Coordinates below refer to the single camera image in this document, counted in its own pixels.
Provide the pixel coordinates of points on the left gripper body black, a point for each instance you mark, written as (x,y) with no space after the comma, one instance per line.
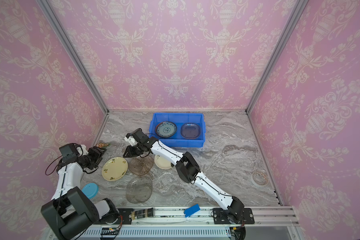
(94,156)

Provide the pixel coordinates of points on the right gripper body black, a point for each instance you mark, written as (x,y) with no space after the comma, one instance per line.
(133,148)

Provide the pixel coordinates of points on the brown tinted glass plate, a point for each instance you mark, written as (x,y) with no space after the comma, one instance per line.
(140,166)

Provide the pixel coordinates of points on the yellow floral plate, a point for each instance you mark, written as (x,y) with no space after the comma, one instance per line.
(114,169)

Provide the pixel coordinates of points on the cream plate with black patch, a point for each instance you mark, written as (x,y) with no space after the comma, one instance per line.
(162,163)

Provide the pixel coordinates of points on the teal blue patterned plate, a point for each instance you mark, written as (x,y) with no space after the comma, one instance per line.
(166,129)

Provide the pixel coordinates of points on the clear glass plate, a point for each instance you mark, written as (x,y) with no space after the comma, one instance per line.
(139,190)
(190,131)
(167,184)

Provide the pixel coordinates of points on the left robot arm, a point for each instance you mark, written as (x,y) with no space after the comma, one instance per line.
(70,212)

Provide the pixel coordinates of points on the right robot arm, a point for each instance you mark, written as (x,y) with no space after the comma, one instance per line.
(189,172)

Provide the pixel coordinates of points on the blue plastic bin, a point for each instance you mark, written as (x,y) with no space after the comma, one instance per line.
(179,119)

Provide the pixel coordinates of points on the green red snack packet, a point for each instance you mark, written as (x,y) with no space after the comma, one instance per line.
(103,145)

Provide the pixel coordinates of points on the light blue round lid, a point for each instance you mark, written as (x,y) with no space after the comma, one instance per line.
(90,190)

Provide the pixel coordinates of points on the small circuit board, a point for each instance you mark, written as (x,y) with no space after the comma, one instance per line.
(109,232)

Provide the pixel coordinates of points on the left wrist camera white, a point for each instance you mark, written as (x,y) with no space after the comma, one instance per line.
(82,150)

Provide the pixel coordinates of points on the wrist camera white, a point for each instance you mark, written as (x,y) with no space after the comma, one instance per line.
(82,150)
(137,136)

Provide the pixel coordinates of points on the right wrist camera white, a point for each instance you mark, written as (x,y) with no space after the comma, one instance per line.
(137,136)

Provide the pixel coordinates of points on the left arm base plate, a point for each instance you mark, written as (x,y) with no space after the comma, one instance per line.
(120,216)

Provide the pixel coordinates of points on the black cylinder on rail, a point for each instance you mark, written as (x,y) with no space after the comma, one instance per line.
(140,214)

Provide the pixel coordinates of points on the blue card on rail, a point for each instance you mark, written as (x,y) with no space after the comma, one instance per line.
(191,210)

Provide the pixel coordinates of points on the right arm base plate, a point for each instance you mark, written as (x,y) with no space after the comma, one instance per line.
(225,217)

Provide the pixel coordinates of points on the aluminium rail frame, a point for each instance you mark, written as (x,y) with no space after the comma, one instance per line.
(169,223)

